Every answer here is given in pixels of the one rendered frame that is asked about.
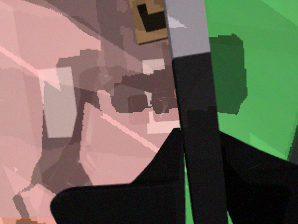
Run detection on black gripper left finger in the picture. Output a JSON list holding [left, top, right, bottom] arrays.
[[50, 128, 186, 224]]

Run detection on green flat mat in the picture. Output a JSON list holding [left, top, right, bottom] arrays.
[[204, 0, 298, 161]]

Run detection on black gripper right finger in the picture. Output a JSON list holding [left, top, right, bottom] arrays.
[[219, 131, 298, 224]]

